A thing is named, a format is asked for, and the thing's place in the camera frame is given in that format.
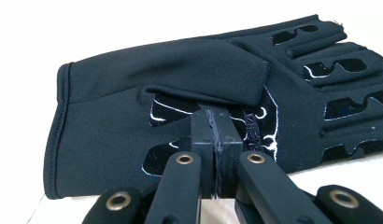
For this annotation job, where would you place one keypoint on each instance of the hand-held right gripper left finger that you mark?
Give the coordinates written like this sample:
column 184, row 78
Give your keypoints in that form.
column 203, row 140

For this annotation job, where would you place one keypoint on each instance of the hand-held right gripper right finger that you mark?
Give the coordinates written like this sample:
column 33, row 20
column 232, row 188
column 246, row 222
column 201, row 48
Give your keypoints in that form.
column 228, row 143

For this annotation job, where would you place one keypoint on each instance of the black glove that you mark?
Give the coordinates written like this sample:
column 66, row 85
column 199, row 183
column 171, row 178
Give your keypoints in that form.
column 124, row 124

